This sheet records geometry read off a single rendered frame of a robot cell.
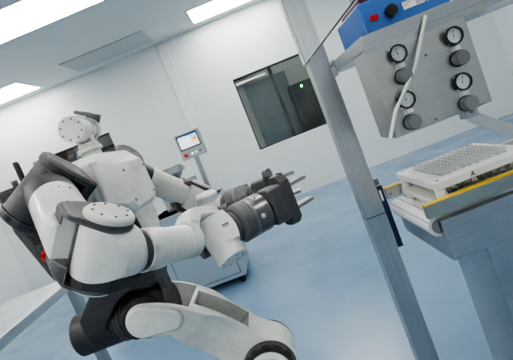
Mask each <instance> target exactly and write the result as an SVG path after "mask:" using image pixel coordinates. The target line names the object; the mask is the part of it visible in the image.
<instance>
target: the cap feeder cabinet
mask: <svg viewBox="0 0 513 360"><path fill-rule="evenodd" d="M217 193H218V196H219V195H220V196H221V197H222V196H223V194H224V191H223V188H221V189H219V190H217ZM180 215H181V214H179V212H178V211H173V212H169V213H168V212H167V210H166V211H164V212H162V213H161V214H160V215H159V216H158V218H159V220H160V224H161V227H171V226H174V225H175V223H176V220H177V218H178V217H179V216H180ZM240 241H241V240H240ZM241 243H242V244H243V246H244V248H245V249H246V252H245V254H244V255H243V256H242V257H241V258H240V259H239V260H237V261H236V262H235V263H234V264H232V265H230V266H228V267H227V268H219V267H218V265H217V263H216V262H215V260H214V259H213V258H212V256H210V257H208V258H206V259H203V258H202V257H201V256H200V255H199V256H197V257H194V258H191V259H186V260H182V261H179V262H174V263H171V264H169V265H168V266H167V271H168V274H169V276H170V279H171V281H185V282H189V283H193V284H198V285H201V286H204V287H207V288H212V287H214V286H216V285H219V284H222V283H225V282H226V281H230V280H232V279H235V278H238V277H240V279H241V281H246V280H247V279H246V277H245V275H246V274H247V263H248V256H249V252H248V251H247V247H246V245H245V243H244V241H241Z"/></svg>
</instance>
